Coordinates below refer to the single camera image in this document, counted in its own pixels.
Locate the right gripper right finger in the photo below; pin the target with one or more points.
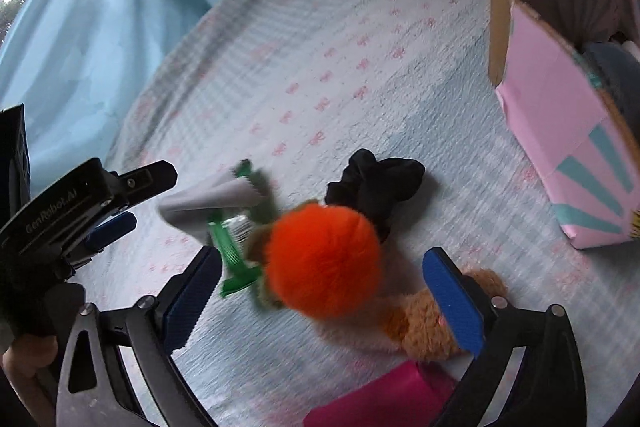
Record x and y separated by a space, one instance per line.
549 388

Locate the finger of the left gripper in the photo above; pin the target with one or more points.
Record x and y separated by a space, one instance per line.
102 236
144 183

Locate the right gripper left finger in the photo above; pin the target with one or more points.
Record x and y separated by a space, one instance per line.
94 387

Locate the grey cloth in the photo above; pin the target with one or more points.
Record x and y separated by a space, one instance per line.
190 209

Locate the green wet wipes packet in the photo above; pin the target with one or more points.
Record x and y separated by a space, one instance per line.
230 230

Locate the magenta zip pouch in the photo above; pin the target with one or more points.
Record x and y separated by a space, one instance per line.
413 394

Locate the brown pink plush toy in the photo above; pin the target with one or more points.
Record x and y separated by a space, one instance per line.
398 324

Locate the orange fluffy pompom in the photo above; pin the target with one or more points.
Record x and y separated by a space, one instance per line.
323 261

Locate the black scrunchie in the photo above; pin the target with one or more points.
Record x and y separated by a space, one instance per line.
375 187

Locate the grey soft item in box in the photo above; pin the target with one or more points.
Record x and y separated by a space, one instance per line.
618 71

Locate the person's left hand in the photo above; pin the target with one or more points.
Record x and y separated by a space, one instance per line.
26 356

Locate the light blue curtain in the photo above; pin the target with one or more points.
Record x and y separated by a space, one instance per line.
76 67

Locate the checked bed sheet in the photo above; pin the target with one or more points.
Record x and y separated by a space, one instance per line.
297 86

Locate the pink cardboard box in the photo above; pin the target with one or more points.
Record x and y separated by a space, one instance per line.
569 127

